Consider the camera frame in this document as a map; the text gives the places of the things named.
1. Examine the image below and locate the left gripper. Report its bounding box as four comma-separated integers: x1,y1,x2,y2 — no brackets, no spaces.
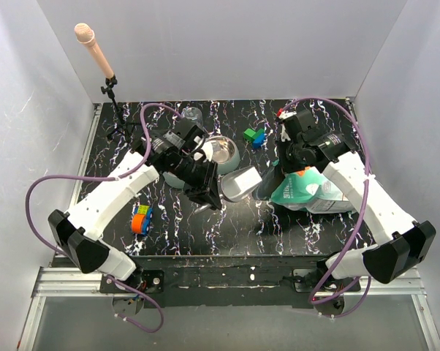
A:
170,152,222,211

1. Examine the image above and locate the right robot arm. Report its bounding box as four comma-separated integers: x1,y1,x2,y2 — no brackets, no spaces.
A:
277,111,436,291

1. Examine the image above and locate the clear water bottle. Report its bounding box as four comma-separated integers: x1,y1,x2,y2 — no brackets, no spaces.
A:
182,107,204,129

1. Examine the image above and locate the green pet food bag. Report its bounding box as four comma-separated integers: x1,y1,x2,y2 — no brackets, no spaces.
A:
252,160,355,214

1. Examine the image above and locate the mint double pet bowl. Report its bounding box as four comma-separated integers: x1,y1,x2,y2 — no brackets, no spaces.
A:
162,135,240,189

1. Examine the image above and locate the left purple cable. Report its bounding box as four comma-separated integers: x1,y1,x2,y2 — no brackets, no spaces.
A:
25,103,186,333

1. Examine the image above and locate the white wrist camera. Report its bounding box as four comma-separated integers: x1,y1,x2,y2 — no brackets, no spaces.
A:
189,137,213,163
277,109,297,142

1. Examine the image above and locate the black mounting plate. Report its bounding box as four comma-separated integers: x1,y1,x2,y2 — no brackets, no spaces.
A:
99,255,356,310

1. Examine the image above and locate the orange blue toy car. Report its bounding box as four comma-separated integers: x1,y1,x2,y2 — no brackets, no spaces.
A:
131,205,153,236

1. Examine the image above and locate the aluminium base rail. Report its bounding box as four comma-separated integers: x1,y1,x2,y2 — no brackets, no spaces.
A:
18,268,440,350

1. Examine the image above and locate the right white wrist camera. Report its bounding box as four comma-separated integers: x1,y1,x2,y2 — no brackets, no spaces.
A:
277,109,297,142

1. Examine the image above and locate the black microphone tripod stand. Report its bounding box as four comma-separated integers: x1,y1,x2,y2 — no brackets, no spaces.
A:
100,75,141,144

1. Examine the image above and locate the metal food scoop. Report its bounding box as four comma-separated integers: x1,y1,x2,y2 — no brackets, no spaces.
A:
195,166,262,214

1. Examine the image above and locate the pink microphone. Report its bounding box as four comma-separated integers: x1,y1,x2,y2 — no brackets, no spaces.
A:
74,23,115,79

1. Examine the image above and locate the green toy block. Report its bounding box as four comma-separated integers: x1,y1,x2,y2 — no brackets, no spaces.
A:
243,128,256,143

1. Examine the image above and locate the blue toy block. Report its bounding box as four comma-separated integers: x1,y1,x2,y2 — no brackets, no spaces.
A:
252,129,265,149

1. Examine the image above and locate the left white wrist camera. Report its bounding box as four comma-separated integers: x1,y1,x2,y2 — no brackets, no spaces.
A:
189,137,213,163

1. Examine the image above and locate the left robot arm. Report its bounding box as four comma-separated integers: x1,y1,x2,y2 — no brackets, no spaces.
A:
48,118,222,293

